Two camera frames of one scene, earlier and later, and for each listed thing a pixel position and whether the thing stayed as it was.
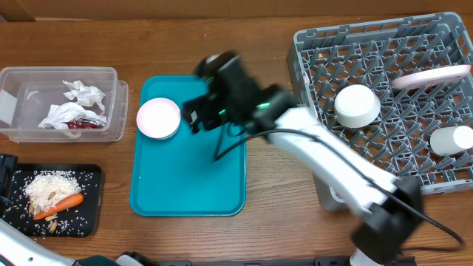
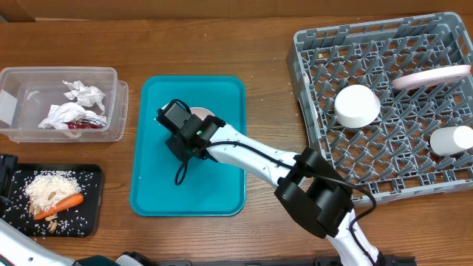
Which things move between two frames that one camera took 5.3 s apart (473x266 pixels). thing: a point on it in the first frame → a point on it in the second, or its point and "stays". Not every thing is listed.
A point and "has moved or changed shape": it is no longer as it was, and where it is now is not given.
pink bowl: (158, 118) has moved or changed shape
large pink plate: (422, 77) stays
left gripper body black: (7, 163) stays
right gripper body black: (231, 110) → (185, 144)
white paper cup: (448, 140) stays
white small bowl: (357, 106) stays
